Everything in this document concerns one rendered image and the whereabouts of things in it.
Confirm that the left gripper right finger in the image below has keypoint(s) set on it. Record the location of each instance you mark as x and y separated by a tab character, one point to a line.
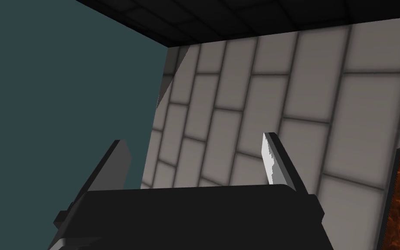
279	163

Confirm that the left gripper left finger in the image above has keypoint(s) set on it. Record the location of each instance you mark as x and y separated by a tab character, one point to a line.
111	166

